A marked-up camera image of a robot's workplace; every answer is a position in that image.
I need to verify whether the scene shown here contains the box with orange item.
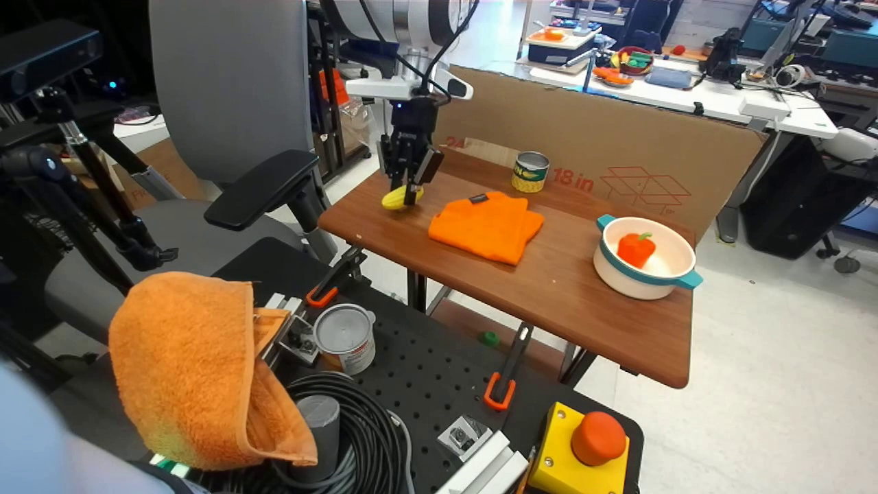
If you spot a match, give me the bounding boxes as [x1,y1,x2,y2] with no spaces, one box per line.
[527,24,604,69]

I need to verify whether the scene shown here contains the small can yellow green label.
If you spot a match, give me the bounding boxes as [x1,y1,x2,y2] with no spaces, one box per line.
[511,149,551,198]

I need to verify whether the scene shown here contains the yellow emergency stop box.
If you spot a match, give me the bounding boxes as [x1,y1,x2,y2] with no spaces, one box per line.
[527,402,634,494]

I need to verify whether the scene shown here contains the open tin can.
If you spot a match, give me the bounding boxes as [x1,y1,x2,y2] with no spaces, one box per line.
[309,303,378,378]

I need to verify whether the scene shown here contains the black tripod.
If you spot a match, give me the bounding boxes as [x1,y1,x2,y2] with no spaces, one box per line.
[0,85,180,300]

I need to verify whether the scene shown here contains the black case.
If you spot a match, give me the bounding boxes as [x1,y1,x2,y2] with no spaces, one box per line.
[737,135,878,263]

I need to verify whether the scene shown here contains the yellow maize cob toy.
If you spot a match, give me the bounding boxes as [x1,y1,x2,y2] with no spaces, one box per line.
[378,185,429,214]

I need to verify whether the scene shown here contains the wooden table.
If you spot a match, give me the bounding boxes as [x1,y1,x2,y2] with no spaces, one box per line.
[315,146,693,393]

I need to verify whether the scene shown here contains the black cable coil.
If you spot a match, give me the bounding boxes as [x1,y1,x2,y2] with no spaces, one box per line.
[194,369,420,494]

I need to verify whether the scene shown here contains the grey cylinder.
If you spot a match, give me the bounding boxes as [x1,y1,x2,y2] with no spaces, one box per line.
[294,393,344,485]

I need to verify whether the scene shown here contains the orange toy vegetable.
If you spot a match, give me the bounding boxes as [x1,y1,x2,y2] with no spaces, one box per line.
[614,230,659,271]

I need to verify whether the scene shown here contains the black perforated base board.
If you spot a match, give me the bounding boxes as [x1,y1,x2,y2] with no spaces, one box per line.
[208,236,647,494]

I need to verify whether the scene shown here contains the aluminium extrusion bar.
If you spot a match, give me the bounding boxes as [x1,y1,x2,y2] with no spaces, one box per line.
[437,426,538,494]

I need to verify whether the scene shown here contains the white bowl teal handles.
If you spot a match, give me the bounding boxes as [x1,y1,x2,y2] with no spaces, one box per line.
[589,212,704,306]

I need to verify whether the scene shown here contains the black clamp orange handle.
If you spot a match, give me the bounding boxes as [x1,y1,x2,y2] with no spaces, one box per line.
[305,245,367,314]
[481,321,534,414]

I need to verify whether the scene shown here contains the folded orange cloth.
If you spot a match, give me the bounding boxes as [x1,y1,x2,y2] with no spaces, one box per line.
[424,189,548,268]

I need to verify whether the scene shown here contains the grey office chair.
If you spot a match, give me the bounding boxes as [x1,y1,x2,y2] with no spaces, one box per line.
[38,0,367,340]

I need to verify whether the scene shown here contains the pile of colourful toys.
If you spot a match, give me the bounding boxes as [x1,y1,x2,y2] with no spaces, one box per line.
[589,48,659,91]

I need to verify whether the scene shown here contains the black stereo camera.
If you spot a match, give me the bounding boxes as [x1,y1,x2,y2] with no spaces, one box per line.
[0,20,105,105]

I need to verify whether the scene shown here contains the brown cardboard panel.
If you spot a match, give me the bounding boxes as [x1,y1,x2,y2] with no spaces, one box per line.
[429,64,769,248]

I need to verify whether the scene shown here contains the orange fluffy towel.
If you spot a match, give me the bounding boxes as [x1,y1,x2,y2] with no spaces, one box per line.
[106,268,322,472]

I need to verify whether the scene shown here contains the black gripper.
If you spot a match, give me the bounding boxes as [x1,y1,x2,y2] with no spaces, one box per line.
[378,94,446,198]

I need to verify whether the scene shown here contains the white desk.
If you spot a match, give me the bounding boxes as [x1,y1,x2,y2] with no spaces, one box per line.
[515,35,844,144]

